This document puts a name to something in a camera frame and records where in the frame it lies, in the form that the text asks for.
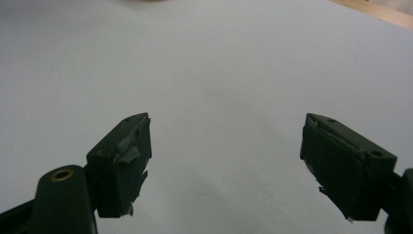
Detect white table sheet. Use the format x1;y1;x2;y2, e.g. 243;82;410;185
0;0;413;234

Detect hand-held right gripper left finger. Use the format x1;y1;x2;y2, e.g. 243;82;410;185
86;112;153;218

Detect wooden table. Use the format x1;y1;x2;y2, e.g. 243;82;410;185
329;0;413;32

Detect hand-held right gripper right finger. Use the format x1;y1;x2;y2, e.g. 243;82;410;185
300;112;398;222

